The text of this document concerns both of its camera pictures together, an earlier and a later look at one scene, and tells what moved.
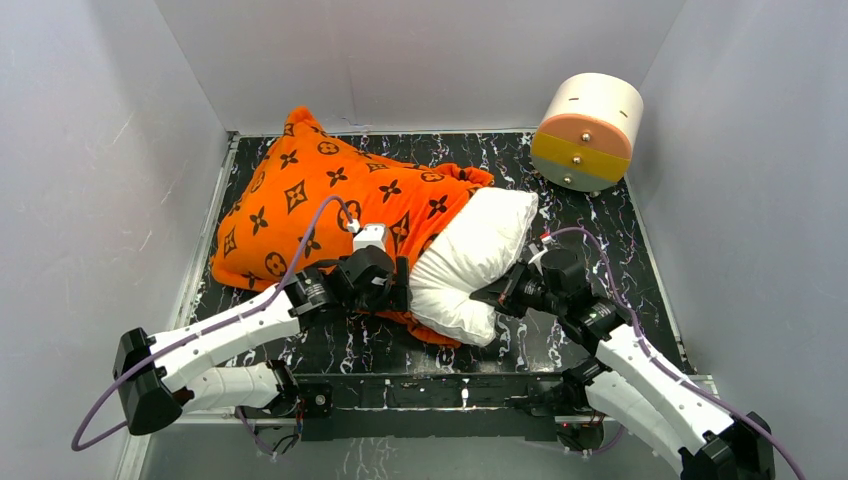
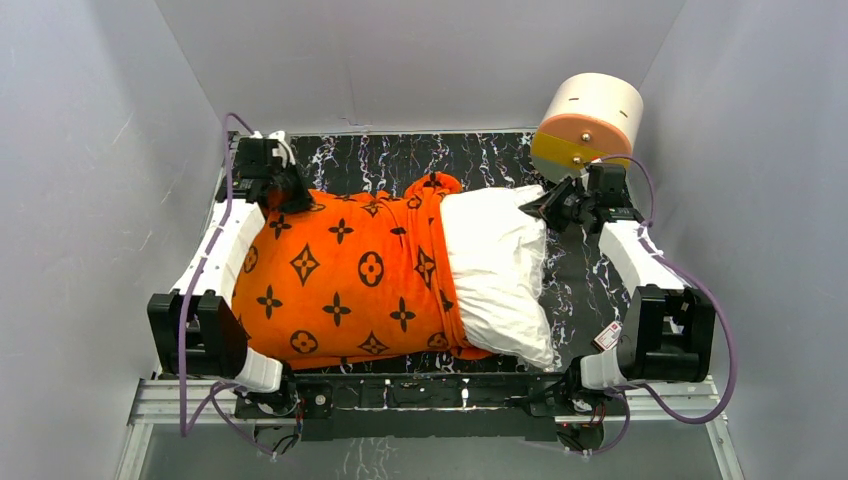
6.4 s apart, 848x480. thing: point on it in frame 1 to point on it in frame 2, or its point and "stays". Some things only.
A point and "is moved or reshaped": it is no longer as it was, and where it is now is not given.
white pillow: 484,237 is moved or reshaped
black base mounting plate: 433,407 stays
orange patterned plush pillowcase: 289,181 is moved or reshaped
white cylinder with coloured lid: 584,138 stays
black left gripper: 400,289 to 287,189
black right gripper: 502,294 to 547,205
